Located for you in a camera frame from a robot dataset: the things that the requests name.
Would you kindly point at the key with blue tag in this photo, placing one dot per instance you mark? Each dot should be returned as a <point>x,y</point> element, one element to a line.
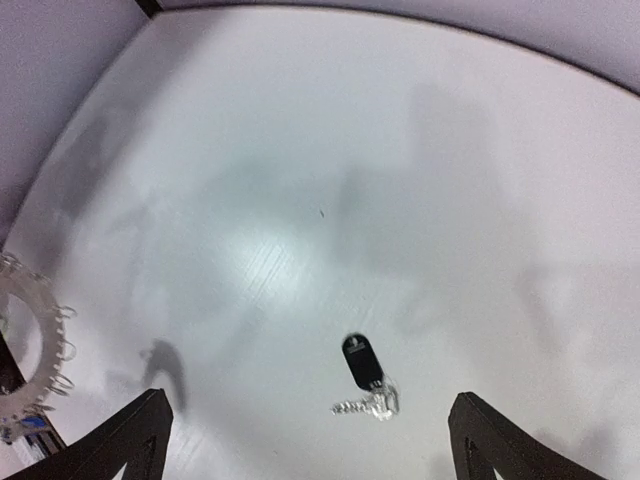
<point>15,429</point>

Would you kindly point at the key with black tag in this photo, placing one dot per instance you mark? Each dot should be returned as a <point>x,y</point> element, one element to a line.
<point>381,399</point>

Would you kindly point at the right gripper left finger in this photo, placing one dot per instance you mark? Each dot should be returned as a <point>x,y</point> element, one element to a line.
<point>133,442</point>

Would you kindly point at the right black frame post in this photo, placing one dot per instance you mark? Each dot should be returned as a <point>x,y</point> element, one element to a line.
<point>150,8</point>

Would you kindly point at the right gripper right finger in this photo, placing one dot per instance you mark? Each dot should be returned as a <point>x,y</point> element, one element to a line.
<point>487,445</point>

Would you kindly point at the metal ring plate with keyrings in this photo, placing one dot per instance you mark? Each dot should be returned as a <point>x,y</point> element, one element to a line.
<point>30,295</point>

